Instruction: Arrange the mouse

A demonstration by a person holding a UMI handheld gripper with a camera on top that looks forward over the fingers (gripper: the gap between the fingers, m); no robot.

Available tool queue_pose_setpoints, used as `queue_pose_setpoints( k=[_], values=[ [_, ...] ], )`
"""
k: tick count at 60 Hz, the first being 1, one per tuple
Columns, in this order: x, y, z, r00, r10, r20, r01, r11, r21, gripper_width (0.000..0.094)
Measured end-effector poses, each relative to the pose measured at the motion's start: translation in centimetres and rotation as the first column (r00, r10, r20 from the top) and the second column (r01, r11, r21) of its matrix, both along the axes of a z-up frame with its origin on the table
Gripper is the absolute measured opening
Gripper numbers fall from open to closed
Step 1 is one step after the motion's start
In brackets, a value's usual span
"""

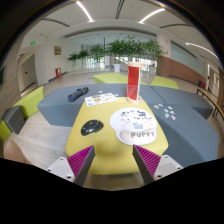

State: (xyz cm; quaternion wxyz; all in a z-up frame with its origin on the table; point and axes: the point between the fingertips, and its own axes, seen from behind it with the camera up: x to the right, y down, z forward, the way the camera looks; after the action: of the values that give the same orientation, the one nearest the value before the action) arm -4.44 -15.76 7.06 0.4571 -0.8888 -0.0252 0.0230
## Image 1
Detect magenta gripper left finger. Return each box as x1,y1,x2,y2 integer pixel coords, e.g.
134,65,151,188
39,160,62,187
47,146,95,186

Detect grey seat block left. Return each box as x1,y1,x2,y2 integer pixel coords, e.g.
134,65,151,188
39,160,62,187
3,105,25,134

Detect dark blue folded umbrella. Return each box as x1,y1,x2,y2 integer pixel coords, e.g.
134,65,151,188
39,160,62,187
68,87,89,102

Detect yellow table block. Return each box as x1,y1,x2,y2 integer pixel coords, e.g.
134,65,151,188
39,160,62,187
66,97,168,175

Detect small sticker cards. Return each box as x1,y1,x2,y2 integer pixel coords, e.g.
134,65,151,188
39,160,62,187
154,104,176,120

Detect potted green plants row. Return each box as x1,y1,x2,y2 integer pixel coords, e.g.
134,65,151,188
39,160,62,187
68,35,164,67

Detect red fire extinguisher box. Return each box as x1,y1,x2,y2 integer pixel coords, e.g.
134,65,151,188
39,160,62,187
55,68,61,78

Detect white puppy mouse pad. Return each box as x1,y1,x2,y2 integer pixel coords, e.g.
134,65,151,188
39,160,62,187
110,108,157,145

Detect white printed sheet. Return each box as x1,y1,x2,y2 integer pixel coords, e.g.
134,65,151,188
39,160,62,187
85,93,118,107

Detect grey modular sofa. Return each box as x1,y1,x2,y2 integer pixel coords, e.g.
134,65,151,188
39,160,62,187
38,84,219,166

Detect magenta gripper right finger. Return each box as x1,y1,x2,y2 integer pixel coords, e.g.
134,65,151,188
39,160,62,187
133,145,182,184

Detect green seat block back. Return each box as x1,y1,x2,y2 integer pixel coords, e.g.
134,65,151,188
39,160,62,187
93,72,148,86

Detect green seat block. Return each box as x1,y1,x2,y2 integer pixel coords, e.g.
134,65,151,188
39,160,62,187
14,86,44,118
93,72,148,86

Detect black computer mouse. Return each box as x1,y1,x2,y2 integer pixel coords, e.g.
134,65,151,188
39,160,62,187
81,120,104,136

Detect green seat block left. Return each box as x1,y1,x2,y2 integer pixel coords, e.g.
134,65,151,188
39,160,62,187
14,86,44,118

